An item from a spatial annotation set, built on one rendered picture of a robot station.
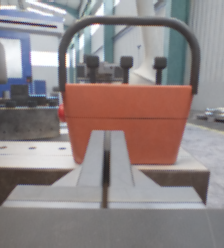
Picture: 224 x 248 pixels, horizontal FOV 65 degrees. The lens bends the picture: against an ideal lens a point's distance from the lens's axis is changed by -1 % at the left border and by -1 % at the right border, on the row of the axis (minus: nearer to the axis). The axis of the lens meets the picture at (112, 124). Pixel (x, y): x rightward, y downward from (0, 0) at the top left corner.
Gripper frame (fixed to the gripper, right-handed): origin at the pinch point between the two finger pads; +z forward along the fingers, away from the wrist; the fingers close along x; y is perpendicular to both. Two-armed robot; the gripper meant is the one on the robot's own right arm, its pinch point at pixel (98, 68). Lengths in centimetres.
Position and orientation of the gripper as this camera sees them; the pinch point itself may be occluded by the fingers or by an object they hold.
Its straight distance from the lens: 43.9
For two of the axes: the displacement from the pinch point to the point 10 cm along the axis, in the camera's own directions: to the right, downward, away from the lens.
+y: 0.2, -9.8, -1.9
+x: 10.0, 0.1, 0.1
